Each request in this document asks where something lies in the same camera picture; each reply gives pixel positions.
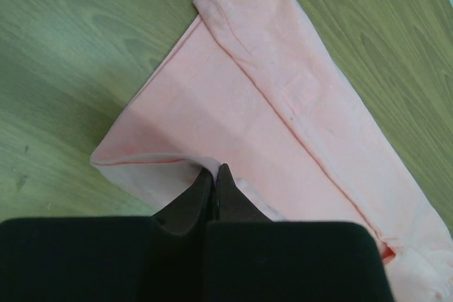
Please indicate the salmon pink t-shirt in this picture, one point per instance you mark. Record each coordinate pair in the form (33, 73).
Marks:
(250, 84)

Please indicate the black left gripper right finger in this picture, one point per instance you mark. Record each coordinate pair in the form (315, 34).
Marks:
(287, 260)

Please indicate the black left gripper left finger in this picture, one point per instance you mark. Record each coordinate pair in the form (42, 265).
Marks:
(114, 258)

